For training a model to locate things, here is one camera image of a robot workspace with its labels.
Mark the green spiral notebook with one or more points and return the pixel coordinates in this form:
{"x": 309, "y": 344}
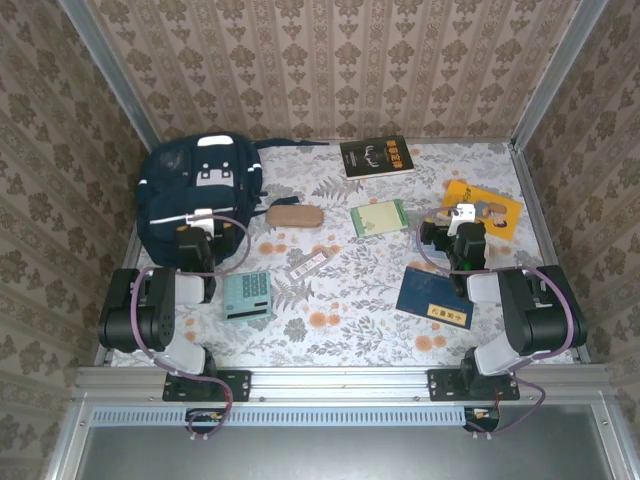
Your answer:
{"x": 377, "y": 218}

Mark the teal calculator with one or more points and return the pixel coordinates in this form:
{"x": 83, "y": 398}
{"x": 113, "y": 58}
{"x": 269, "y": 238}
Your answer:
{"x": 247, "y": 297}

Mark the navy blue backpack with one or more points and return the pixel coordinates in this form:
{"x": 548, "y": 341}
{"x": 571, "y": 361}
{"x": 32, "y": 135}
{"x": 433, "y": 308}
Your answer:
{"x": 190, "y": 200}

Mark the aluminium frame post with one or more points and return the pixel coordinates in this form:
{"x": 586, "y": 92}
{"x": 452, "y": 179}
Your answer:
{"x": 121, "y": 85}
{"x": 556, "y": 75}

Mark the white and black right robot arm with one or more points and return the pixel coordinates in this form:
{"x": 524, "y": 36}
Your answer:
{"x": 540, "y": 320}

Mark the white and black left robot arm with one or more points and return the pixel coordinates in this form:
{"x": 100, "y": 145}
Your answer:
{"x": 135, "y": 320}

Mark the yellow illustrated book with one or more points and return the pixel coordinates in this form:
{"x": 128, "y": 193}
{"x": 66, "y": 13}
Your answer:
{"x": 500, "y": 210}

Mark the aluminium frame rail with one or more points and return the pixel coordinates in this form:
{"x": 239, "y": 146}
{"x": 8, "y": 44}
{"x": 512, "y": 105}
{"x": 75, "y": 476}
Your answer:
{"x": 340, "y": 380}

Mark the long white packet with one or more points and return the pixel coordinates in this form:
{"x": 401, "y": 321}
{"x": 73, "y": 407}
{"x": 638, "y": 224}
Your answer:
{"x": 310, "y": 264}

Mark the aluminium side rail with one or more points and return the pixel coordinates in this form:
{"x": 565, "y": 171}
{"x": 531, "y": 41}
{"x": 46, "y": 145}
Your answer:
{"x": 542, "y": 225}
{"x": 131, "y": 252}

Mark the brown fabric pencil case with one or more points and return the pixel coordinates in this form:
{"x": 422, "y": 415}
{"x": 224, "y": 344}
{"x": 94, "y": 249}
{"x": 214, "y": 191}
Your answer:
{"x": 295, "y": 216}

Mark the grey metal panel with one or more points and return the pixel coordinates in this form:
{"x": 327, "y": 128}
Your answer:
{"x": 325, "y": 455}

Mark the floral tablecloth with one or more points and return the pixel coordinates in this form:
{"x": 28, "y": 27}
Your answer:
{"x": 350, "y": 350}

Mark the black book with gold print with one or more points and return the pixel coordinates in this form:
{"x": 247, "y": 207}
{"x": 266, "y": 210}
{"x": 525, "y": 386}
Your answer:
{"x": 375, "y": 157}

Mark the blue book with yellow label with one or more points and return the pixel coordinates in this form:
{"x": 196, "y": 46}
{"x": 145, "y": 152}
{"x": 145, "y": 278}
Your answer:
{"x": 425, "y": 295}

